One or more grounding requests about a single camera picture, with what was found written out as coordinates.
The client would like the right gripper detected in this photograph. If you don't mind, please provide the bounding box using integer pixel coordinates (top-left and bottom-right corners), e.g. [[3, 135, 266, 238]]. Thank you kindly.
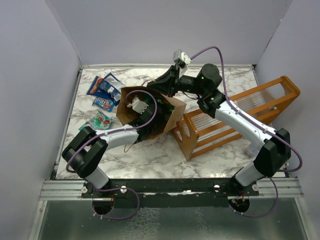
[[146, 64, 206, 99]]

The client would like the brown paper bag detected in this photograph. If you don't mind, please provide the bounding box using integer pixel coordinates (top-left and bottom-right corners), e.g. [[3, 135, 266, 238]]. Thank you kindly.
[[116, 86, 187, 144]]

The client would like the blue white snack bag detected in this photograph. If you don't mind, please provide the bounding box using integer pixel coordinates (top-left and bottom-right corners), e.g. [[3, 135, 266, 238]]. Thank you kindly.
[[98, 73, 125, 106]]

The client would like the blue M&M's packet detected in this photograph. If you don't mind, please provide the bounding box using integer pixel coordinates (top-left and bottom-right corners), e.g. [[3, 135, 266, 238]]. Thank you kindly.
[[92, 97, 116, 112]]

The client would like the teal Fox's mint bag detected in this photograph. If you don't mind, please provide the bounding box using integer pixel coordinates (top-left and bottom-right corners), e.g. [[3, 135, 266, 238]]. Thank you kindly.
[[78, 111, 113, 131]]

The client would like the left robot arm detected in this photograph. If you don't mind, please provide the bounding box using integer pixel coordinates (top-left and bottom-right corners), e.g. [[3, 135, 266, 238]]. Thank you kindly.
[[62, 100, 175, 198]]

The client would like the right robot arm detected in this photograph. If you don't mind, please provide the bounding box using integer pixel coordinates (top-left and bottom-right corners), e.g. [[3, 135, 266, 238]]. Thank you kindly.
[[146, 63, 291, 196]]

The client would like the wooden rack with clear rods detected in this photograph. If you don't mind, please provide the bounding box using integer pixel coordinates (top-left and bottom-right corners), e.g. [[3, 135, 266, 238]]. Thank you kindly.
[[173, 76, 301, 161]]

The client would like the small clear plastic cup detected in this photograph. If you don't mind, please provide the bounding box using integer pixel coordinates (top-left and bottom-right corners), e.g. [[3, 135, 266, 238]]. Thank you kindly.
[[244, 143, 259, 158]]

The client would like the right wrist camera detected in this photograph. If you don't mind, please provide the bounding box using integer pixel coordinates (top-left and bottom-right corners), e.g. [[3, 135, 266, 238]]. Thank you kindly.
[[173, 49, 192, 78]]

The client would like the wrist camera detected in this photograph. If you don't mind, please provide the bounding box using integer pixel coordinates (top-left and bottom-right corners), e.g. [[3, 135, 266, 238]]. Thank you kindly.
[[127, 95, 149, 115], [173, 49, 192, 78]]

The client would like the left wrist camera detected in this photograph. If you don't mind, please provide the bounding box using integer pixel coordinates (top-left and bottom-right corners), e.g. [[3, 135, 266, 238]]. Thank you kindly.
[[127, 95, 149, 115]]

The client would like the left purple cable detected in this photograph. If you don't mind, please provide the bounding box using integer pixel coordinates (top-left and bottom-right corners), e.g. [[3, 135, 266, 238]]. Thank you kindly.
[[65, 90, 159, 220]]

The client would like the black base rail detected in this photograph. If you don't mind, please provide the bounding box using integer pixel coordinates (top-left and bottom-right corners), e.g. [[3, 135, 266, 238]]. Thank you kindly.
[[81, 178, 259, 209]]

